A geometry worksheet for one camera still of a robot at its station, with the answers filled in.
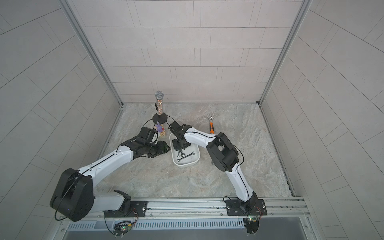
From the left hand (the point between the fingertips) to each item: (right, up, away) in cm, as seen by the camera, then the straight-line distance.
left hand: (170, 148), depth 85 cm
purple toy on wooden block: (-8, +11, +11) cm, 17 cm away
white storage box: (+11, -6, +4) cm, 13 cm away
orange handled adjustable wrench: (+25, +16, +21) cm, 37 cm away
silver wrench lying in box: (+13, -4, +4) cm, 14 cm away
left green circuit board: (-17, -31, -20) cm, 41 cm away
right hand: (+4, -1, +10) cm, 11 cm away
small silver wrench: (+6, -4, +4) cm, 9 cm away
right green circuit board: (+41, -31, -17) cm, 54 cm away
